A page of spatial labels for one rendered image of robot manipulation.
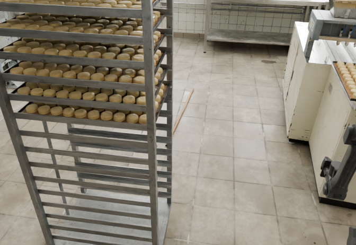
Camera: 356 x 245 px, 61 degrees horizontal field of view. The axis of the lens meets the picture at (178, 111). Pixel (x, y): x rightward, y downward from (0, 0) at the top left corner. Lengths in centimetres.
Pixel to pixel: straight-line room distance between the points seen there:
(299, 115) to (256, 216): 102
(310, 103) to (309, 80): 21
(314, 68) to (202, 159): 120
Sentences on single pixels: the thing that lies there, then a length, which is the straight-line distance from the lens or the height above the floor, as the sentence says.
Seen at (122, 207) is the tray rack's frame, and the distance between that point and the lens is 213.
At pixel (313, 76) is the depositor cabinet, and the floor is 72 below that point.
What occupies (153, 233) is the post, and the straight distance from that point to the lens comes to 163.
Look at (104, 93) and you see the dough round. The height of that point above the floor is 115.
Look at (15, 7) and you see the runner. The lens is 122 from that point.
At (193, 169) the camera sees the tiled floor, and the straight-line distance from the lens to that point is 259.
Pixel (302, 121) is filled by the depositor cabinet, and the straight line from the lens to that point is 290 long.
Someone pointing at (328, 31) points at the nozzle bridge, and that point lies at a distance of 269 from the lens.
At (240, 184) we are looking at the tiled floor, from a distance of 253.
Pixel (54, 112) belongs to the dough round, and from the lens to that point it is 139.
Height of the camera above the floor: 174
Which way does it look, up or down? 31 degrees down
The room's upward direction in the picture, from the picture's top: 1 degrees clockwise
